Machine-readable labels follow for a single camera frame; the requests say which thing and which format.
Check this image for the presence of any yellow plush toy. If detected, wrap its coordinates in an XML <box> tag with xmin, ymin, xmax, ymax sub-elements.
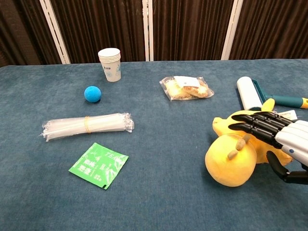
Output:
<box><xmin>205</xmin><ymin>98</ymin><xmax>298</xmax><ymax>188</ymax></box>

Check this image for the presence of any white screen frame post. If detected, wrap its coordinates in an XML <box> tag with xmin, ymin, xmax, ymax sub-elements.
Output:
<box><xmin>142</xmin><ymin>0</ymin><xmax>154</xmax><ymax>62</ymax></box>
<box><xmin>39</xmin><ymin>0</ymin><xmax>71</xmax><ymax>64</ymax></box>
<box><xmin>220</xmin><ymin>0</ymin><xmax>244</xmax><ymax>61</ymax></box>

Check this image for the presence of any blue foam ball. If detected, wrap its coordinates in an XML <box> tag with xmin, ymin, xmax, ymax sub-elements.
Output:
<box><xmin>84</xmin><ymin>85</ymin><xmax>102</xmax><ymax>103</ymax></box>

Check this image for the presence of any blue velvet tablecloth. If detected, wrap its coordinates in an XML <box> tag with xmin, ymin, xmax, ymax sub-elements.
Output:
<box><xmin>0</xmin><ymin>58</ymin><xmax>308</xmax><ymax>231</ymax></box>

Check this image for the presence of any bagged bread pastry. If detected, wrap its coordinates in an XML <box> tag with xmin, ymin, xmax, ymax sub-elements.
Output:
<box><xmin>159</xmin><ymin>76</ymin><xmax>215</xmax><ymax>102</ymax></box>

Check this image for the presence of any white lint roller green handle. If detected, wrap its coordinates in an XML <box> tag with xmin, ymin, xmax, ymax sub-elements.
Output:
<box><xmin>236</xmin><ymin>76</ymin><xmax>308</xmax><ymax>112</ymax></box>

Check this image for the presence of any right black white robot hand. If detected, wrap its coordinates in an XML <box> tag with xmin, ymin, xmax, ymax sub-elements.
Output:
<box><xmin>227</xmin><ymin>111</ymin><xmax>308</xmax><ymax>185</ymax></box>

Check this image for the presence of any green tea sachet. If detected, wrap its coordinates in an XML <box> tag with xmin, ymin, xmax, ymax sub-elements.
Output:
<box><xmin>68</xmin><ymin>142</ymin><xmax>129</xmax><ymax>190</ymax></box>

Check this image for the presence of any stack of white paper cups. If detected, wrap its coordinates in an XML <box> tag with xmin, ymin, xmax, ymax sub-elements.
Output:
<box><xmin>98</xmin><ymin>48</ymin><xmax>121</xmax><ymax>83</ymax></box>

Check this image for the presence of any bundle of wrapped plastic straws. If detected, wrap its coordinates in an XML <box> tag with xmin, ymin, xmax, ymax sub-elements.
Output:
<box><xmin>38</xmin><ymin>112</ymin><xmax>135</xmax><ymax>141</ymax></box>

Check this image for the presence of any dark brown pleated curtain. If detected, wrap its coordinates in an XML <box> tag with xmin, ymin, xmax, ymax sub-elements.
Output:
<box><xmin>0</xmin><ymin>0</ymin><xmax>308</xmax><ymax>68</ymax></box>

